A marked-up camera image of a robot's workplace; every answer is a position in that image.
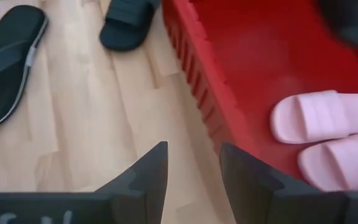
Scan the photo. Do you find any black flip-flop white stripe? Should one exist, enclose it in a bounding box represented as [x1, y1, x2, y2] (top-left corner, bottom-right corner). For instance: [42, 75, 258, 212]
[0, 4, 50, 131]

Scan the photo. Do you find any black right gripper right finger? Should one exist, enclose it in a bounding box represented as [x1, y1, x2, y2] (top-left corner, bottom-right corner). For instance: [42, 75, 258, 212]
[219, 142, 348, 224]

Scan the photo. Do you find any dark green rubber slide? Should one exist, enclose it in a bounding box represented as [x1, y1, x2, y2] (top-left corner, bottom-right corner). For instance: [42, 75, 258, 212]
[316, 0, 358, 52]
[99, 0, 163, 52]

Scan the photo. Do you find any pink rubber slide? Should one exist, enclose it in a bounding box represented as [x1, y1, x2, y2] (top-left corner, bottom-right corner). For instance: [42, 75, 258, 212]
[269, 90, 358, 145]
[296, 133, 358, 192]

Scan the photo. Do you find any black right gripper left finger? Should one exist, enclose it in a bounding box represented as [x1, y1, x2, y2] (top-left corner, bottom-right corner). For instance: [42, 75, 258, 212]
[94, 141, 169, 224]

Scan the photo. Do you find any large red plastic bin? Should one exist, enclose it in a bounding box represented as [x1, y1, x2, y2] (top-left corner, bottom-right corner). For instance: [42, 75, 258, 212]
[161, 0, 358, 188]

